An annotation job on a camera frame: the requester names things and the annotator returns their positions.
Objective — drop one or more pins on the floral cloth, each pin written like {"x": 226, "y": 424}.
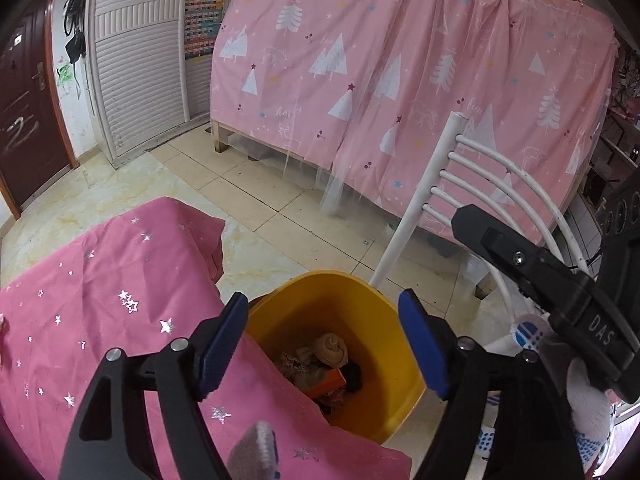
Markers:
{"x": 295, "y": 362}

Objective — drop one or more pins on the brown wooden door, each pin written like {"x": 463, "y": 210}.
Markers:
{"x": 25, "y": 110}

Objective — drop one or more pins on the white louvered wardrobe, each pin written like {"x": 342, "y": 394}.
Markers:
{"x": 135, "y": 70}

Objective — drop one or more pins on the wooden bed frame leg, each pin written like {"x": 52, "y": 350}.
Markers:
{"x": 218, "y": 136}

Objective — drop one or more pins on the white metal chair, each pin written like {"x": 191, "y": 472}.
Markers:
{"x": 480, "y": 160}

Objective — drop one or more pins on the colourful wall chart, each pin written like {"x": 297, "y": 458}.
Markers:
{"x": 202, "y": 20}

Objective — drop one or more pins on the small black hanging bag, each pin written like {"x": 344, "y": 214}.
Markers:
{"x": 76, "y": 47}

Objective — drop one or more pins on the cluttered wall shelf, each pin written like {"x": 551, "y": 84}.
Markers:
{"x": 622, "y": 110}

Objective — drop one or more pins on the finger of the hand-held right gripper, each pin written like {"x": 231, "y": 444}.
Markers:
{"x": 520, "y": 260}

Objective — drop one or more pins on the yellow plastic bin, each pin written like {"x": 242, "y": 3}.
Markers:
{"x": 370, "y": 320}

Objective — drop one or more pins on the pink tree-print curtain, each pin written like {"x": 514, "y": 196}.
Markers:
{"x": 400, "y": 85}

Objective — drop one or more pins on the black crumpled item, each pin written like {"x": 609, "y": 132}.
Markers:
{"x": 352, "y": 375}

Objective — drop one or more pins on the white sheer net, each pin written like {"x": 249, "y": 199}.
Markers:
{"x": 330, "y": 190}

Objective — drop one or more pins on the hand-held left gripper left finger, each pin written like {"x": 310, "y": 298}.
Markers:
{"x": 225, "y": 345}

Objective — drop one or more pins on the pink star-print tablecloth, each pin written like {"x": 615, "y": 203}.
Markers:
{"x": 100, "y": 320}

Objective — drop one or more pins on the orange cardboard box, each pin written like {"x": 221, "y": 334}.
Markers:
{"x": 327, "y": 385}

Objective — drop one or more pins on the person's right hand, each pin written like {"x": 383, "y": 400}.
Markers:
{"x": 587, "y": 405}

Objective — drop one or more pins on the beige knotted cloth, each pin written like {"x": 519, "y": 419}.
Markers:
{"x": 330, "y": 350}

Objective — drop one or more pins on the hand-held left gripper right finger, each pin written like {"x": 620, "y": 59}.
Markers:
{"x": 425, "y": 345}

